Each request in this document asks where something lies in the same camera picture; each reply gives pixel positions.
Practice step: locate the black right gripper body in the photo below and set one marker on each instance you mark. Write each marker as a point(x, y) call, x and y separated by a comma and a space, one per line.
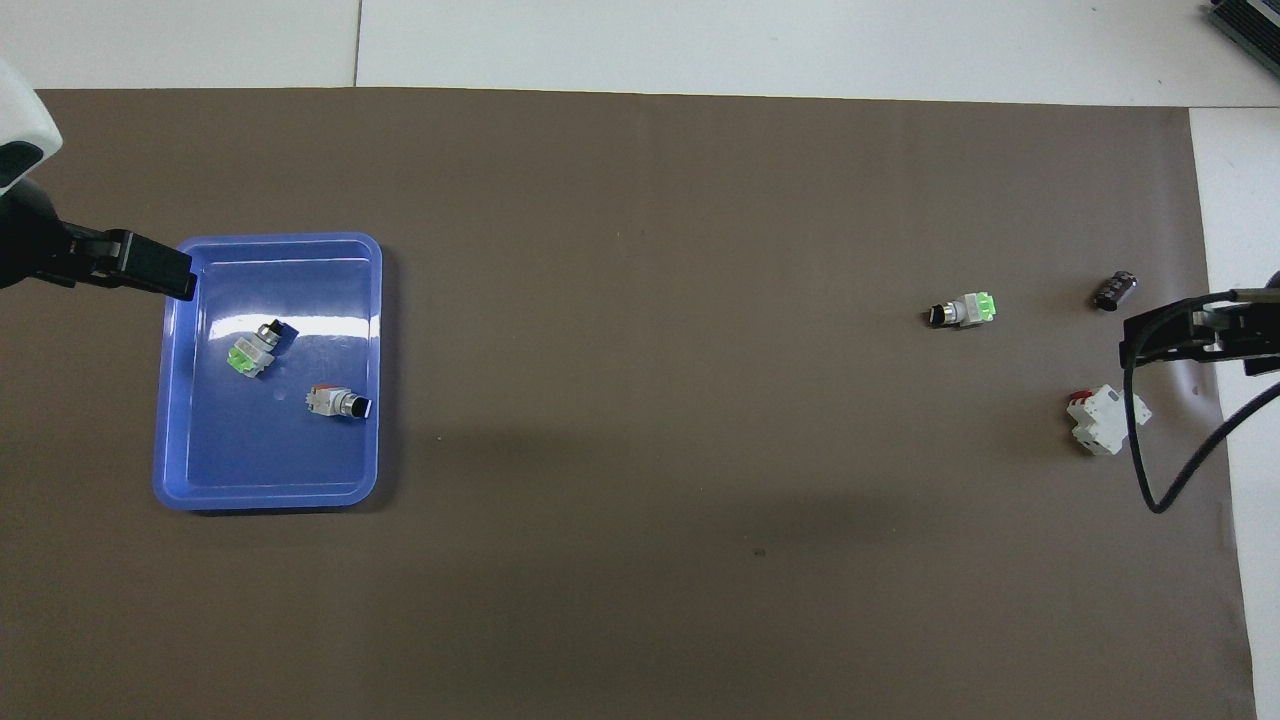
point(1245, 325)

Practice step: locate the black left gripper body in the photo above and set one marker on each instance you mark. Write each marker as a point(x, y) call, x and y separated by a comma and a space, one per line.
point(50, 250)

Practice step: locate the green selector switch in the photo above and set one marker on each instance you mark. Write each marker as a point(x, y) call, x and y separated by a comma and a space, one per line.
point(335, 401)
point(968, 311)
point(250, 355)

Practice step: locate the small black terminal block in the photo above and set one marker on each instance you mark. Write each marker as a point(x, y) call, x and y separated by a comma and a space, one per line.
point(1116, 290)

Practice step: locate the white circuit breaker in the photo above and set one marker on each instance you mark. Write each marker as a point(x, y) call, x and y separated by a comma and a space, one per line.
point(1105, 420)

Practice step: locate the blue plastic tray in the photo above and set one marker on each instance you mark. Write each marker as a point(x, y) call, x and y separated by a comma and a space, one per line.
point(250, 460)

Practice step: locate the dark ribbed device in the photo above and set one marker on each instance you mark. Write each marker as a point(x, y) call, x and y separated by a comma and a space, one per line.
point(1250, 25)

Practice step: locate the brown paper mat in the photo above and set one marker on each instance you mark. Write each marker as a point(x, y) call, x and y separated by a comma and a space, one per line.
point(650, 300)

